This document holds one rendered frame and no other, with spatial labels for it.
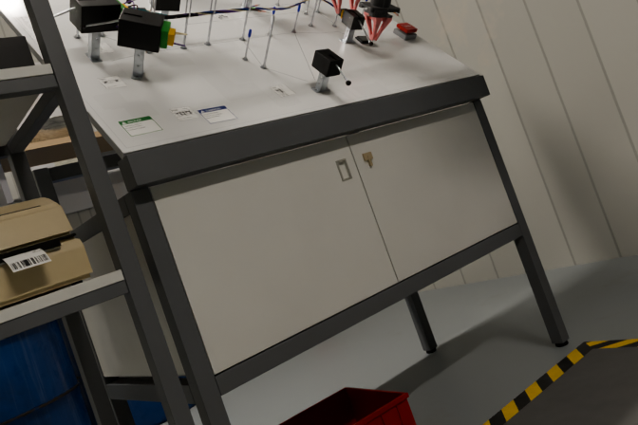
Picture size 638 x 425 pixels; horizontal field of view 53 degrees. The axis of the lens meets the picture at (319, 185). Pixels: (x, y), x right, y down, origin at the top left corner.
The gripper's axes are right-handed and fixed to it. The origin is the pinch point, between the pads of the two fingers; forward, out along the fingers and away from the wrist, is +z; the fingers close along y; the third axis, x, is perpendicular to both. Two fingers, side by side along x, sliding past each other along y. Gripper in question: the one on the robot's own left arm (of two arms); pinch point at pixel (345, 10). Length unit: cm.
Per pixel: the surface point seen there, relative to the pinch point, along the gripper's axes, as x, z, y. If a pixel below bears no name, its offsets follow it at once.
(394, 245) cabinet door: 44, 59, 13
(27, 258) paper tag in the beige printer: 54, 44, 99
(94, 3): 17, 1, 77
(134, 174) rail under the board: 46, 33, 78
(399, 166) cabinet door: 35, 41, 4
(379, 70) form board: 17.6, 16.6, -0.4
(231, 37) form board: -1.0, 8.1, 36.9
